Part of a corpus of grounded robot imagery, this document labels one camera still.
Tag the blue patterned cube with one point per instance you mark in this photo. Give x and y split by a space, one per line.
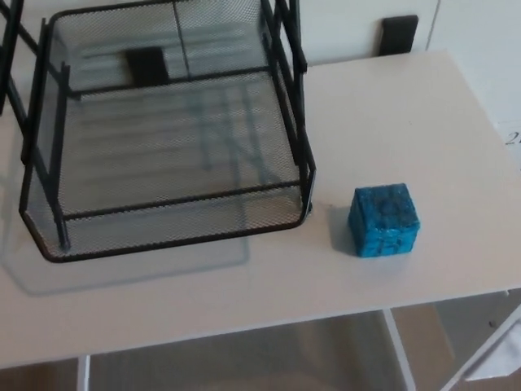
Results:
382 222

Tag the black rectangular wall bracket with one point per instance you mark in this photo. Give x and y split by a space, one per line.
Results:
147 65
399 34

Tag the white metal desk frame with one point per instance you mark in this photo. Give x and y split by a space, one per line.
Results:
401 354

